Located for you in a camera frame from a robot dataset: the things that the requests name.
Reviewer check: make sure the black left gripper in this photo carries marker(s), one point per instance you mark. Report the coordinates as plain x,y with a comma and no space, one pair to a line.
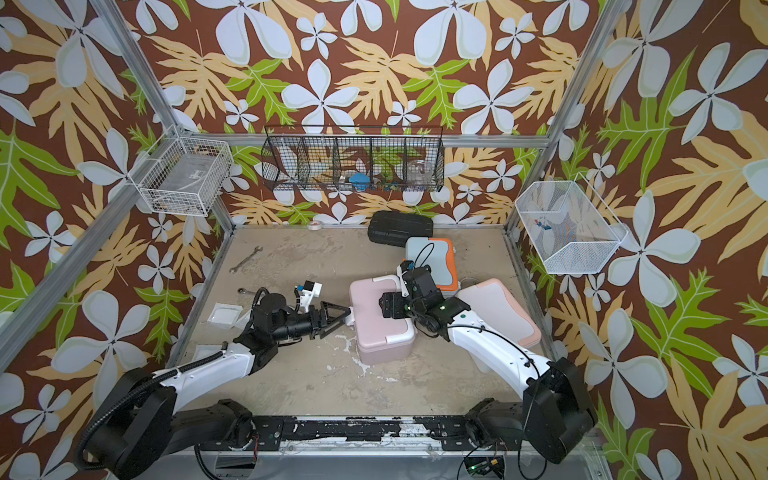
336,317

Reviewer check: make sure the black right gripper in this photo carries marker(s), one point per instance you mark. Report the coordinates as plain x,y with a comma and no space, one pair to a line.
392,298

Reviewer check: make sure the pink medicine chest box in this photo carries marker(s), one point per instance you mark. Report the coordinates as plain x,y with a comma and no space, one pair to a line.
379,339

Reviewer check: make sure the grey box orange handle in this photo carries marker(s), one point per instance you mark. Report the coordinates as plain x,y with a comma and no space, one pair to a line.
439,255

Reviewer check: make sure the white and salmon first aid box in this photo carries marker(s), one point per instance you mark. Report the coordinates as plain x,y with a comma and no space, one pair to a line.
496,306

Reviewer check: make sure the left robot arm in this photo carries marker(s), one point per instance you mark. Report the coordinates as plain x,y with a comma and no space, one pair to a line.
146,415

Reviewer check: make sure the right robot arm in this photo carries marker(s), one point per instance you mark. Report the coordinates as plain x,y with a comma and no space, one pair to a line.
555,410

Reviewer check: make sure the silver open-end wrench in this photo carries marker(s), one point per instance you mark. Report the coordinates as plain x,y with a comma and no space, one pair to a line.
237,267

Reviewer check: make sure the black hard case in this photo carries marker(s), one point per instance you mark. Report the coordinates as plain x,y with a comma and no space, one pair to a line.
394,228

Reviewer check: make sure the blue item in black basket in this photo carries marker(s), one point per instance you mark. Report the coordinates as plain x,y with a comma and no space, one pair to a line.
360,181

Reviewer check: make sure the white mesh basket right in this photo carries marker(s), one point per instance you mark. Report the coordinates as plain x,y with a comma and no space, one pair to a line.
571,227

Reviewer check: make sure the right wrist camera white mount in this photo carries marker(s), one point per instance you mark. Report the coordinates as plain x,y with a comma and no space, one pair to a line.
404,267

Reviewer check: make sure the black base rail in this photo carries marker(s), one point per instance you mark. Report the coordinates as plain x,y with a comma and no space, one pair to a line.
441,432

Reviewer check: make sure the black wire basket rear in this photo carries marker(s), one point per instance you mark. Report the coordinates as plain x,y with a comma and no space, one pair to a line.
396,158

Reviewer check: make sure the white wire basket left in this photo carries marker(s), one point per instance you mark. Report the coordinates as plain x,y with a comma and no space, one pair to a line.
183,175

